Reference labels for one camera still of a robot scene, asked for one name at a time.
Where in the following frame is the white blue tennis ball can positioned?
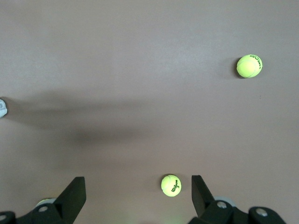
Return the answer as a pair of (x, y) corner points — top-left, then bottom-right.
(0, 97), (9, 119)

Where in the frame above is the brown table mat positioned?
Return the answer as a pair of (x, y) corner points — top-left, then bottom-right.
(0, 0), (299, 224)

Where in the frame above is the yellow Head tennis ball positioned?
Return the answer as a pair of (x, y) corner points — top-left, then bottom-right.
(236, 54), (263, 79)

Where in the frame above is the yellow Wilson tennis ball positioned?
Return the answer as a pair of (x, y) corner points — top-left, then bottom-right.
(160, 174), (182, 197)

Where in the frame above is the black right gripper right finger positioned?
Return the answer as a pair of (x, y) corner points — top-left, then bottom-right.
(188, 175), (237, 224)

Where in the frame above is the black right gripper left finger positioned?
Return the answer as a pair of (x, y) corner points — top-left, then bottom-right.
(15, 176), (87, 224)

